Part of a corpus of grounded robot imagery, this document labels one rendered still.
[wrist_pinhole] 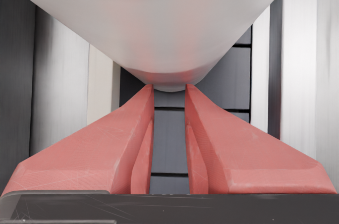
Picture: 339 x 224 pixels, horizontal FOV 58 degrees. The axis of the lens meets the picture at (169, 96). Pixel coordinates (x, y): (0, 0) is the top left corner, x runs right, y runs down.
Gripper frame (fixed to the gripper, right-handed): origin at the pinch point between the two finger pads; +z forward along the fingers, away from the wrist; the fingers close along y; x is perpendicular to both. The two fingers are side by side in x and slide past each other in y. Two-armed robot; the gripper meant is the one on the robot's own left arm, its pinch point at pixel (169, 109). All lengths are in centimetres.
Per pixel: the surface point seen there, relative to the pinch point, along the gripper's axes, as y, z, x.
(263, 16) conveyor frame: -5.6, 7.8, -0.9
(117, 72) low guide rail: 2.7, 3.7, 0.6
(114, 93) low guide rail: 2.7, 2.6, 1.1
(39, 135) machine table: 9.8, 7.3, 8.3
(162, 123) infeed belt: 0.4, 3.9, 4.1
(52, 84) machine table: 8.9, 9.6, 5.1
